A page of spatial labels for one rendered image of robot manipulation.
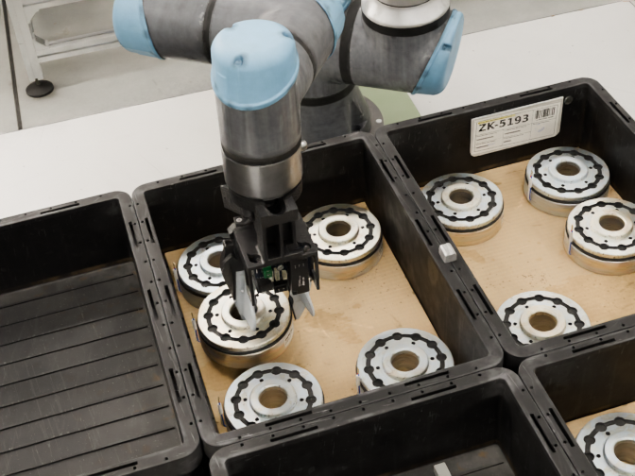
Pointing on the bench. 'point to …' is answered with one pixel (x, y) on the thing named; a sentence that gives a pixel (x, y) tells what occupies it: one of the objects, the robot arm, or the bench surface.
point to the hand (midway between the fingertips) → (272, 310)
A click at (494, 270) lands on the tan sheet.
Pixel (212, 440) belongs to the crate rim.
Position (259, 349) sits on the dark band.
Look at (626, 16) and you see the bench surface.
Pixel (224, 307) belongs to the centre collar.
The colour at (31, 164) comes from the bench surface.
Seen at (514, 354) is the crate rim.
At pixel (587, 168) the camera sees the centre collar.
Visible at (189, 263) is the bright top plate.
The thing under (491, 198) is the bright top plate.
